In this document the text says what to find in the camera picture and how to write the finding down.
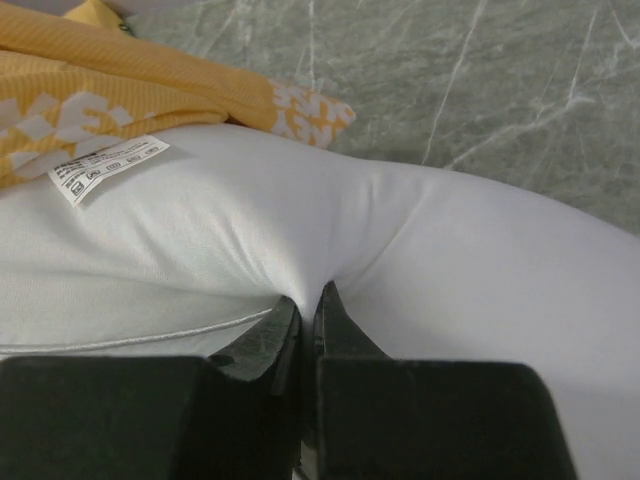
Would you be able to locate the white pillow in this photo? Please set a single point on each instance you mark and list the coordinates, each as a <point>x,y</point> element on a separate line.
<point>180,254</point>

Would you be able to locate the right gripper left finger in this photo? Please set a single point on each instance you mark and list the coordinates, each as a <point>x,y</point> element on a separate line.
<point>232,415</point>

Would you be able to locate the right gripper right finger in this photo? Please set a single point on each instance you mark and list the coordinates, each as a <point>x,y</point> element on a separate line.
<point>376,417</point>

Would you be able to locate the orange Mickey Mouse pillowcase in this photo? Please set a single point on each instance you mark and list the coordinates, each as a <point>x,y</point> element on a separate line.
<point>69,89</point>

